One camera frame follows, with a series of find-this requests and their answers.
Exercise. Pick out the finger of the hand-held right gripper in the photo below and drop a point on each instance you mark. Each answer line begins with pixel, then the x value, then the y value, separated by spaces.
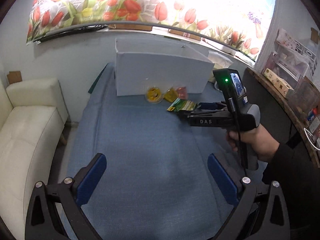
pixel 207 105
pixel 197 113

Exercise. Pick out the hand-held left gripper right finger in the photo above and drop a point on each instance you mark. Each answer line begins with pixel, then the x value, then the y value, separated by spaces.
pixel 222 177

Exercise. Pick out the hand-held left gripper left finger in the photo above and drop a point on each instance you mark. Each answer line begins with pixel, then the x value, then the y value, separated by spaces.
pixel 91 177

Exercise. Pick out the small green yellow-cornered packet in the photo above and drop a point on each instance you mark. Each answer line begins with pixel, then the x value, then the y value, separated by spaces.
pixel 181 104

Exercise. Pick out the small red packet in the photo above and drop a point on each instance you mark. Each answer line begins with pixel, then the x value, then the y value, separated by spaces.
pixel 181 92

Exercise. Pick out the small yellow packet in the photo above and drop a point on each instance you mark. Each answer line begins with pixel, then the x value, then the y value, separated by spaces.
pixel 171 95

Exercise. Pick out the round yellow snack packet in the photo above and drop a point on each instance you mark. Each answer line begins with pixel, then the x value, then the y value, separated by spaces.
pixel 153 94

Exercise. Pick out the white cardboard box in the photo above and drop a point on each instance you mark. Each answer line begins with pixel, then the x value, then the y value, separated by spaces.
pixel 160 75

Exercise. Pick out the person's right forearm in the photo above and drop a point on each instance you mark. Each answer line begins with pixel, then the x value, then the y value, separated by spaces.
pixel 295 180

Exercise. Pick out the person's right hand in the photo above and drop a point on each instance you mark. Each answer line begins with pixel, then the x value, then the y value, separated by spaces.
pixel 262 142

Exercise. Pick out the wooden side table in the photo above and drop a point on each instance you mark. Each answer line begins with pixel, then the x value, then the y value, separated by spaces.
pixel 265 100

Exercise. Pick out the beige carton with holes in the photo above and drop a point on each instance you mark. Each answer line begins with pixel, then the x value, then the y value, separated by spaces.
pixel 277 82

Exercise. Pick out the tissue pack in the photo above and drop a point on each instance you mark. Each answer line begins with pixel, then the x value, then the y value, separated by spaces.
pixel 220 60

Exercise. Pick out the white power strip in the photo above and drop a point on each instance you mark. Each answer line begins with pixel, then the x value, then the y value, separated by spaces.
pixel 223 49

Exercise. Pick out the clear plastic organizer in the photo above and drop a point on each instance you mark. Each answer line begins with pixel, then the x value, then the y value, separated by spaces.
pixel 282 65

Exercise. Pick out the clear brown container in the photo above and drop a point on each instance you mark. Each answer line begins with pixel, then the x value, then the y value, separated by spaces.
pixel 305 95

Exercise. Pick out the blue tablecloth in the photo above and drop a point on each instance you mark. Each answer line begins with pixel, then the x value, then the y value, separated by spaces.
pixel 150 155

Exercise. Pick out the red and blue bottle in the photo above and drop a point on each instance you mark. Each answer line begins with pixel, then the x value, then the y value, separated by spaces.
pixel 312 117

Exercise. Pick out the white leather sofa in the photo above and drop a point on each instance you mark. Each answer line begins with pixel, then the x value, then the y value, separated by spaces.
pixel 30 130

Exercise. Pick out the pink floral box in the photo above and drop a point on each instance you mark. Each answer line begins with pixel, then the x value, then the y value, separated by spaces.
pixel 286 38

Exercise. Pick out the white drawer organizer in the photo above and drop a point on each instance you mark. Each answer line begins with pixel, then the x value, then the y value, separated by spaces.
pixel 306 52

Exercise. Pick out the dark green mat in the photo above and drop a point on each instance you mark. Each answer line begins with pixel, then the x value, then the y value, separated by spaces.
pixel 97 80

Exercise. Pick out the brown cardboard piece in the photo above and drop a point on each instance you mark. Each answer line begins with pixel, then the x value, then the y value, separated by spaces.
pixel 315 34
pixel 14 76

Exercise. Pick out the tulip wall poster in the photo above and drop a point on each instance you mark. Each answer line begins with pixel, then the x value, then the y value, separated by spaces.
pixel 150 2

